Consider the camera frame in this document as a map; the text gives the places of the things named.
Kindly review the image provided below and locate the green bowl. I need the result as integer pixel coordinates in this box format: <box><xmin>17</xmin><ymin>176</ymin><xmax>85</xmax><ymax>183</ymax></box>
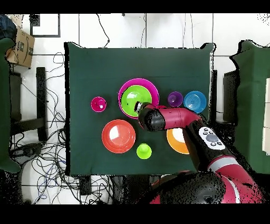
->
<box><xmin>120</xmin><ymin>85</ymin><xmax>152</xmax><ymax>117</ymax></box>

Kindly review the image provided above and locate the wide red-orange bowl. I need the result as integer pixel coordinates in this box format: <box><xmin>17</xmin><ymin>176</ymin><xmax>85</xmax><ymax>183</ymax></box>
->
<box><xmin>101</xmin><ymin>119</ymin><xmax>136</xmax><ymax>154</ymax></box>

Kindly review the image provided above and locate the green cup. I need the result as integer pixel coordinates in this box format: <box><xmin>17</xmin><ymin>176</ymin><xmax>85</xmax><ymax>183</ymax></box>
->
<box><xmin>136</xmin><ymin>143</ymin><xmax>152</xmax><ymax>160</ymax></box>

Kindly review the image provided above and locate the large pink bowl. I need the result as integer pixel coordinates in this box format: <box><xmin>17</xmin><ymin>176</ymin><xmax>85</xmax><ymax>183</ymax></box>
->
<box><xmin>117</xmin><ymin>78</ymin><xmax>160</xmax><ymax>120</ymax></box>

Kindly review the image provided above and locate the crimson cup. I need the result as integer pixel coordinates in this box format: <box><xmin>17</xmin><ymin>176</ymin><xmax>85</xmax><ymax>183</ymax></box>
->
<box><xmin>90</xmin><ymin>96</ymin><xmax>108</xmax><ymax>113</ymax></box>

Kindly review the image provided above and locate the purple cup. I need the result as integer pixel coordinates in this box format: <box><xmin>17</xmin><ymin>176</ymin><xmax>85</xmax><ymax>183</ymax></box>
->
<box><xmin>167</xmin><ymin>91</ymin><xmax>184</xmax><ymax>108</ymax></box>

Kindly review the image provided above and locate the large orange bowl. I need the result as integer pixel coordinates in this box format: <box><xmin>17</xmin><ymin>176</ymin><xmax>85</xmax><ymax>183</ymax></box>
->
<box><xmin>166</xmin><ymin>127</ymin><xmax>190</xmax><ymax>155</ymax></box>

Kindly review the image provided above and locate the dark green tablecloth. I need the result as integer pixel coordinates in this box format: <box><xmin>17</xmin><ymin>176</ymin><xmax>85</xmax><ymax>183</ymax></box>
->
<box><xmin>64</xmin><ymin>41</ymin><xmax>216</xmax><ymax>176</ymax></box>

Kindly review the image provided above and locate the blue bowl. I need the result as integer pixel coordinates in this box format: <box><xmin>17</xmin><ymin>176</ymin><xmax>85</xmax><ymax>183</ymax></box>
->
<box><xmin>183</xmin><ymin>90</ymin><xmax>207</xmax><ymax>115</ymax></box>

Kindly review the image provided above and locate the black power strip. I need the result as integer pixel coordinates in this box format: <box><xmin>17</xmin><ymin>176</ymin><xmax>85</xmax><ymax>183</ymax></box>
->
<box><xmin>79</xmin><ymin>175</ymin><xmax>92</xmax><ymax>196</ymax></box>

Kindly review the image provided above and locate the green covered side table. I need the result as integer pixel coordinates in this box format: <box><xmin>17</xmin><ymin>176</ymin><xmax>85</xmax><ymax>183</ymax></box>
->
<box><xmin>228</xmin><ymin>40</ymin><xmax>270</xmax><ymax>175</ymax></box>
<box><xmin>0</xmin><ymin>37</ymin><xmax>22</xmax><ymax>174</ymax></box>

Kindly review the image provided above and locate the cardboard box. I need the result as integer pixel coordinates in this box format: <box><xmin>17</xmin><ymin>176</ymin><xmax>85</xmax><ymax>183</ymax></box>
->
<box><xmin>5</xmin><ymin>28</ymin><xmax>35</xmax><ymax>69</ymax></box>

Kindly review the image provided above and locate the dark blue bag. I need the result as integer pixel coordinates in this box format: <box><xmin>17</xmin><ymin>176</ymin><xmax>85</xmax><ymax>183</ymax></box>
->
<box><xmin>0</xmin><ymin>14</ymin><xmax>18</xmax><ymax>41</ymax></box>

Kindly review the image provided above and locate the black floor cable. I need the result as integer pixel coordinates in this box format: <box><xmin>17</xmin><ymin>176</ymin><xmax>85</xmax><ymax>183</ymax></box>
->
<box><xmin>95</xmin><ymin>13</ymin><xmax>110</xmax><ymax>48</ymax></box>

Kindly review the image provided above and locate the black wooden frame stand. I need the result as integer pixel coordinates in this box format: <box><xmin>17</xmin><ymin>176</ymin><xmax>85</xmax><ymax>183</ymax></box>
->
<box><xmin>9</xmin><ymin>67</ymin><xmax>48</xmax><ymax>142</ymax></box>

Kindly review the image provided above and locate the black pedestal leg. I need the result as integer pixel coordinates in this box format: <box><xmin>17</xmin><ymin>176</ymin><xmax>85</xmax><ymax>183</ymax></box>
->
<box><xmin>9</xmin><ymin>142</ymin><xmax>44</xmax><ymax>162</ymax></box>

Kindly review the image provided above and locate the square black floor frame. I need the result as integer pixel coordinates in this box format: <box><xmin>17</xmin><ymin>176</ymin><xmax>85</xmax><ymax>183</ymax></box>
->
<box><xmin>29</xmin><ymin>13</ymin><xmax>61</xmax><ymax>38</ymax></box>

